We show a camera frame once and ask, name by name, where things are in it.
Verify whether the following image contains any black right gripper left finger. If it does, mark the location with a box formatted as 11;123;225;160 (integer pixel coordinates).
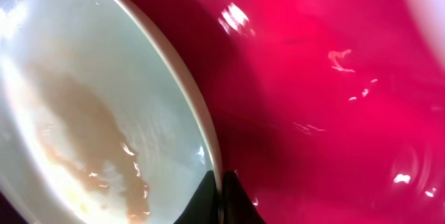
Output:
174;170;219;224

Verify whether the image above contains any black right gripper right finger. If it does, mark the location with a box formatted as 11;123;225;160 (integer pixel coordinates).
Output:
222;172;266;224

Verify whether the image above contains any white plate with sauce smear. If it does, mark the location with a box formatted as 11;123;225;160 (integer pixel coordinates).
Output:
1;0;222;223

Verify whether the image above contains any red plastic tray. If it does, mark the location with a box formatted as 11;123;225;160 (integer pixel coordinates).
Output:
130;0;444;223

